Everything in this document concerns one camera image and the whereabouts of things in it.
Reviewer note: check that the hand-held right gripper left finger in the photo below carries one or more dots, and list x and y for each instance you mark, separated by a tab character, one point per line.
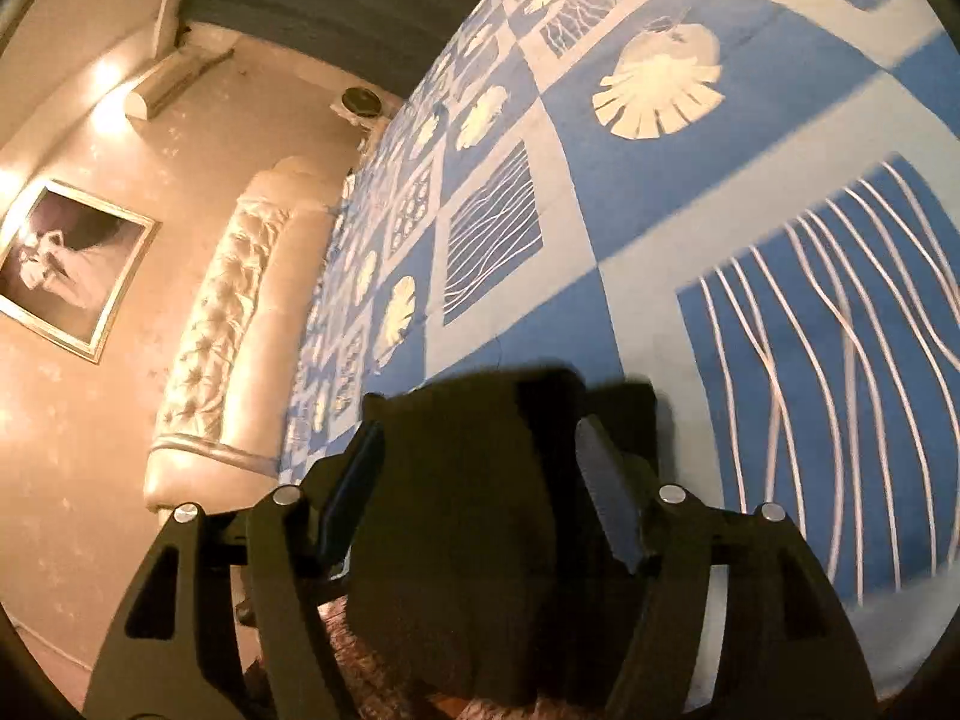
352	484

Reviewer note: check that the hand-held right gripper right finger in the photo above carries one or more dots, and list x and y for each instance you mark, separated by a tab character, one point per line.
609	487

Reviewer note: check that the black pants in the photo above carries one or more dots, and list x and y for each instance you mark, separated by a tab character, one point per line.
450	540

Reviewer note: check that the white tufted headboard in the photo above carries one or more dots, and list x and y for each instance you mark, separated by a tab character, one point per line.
217	330

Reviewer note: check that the blue leaf patterned bed sheet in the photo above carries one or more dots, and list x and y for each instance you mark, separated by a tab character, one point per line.
637	202

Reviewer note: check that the small white fan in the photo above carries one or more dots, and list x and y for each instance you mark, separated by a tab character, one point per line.
361	101

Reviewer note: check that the dark green curtain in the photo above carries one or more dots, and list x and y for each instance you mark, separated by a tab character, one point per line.
337	0

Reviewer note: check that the framed wall picture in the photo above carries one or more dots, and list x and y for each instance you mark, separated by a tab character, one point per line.
71	266

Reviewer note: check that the white wall air conditioner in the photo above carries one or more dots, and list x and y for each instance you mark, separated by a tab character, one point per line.
176	82

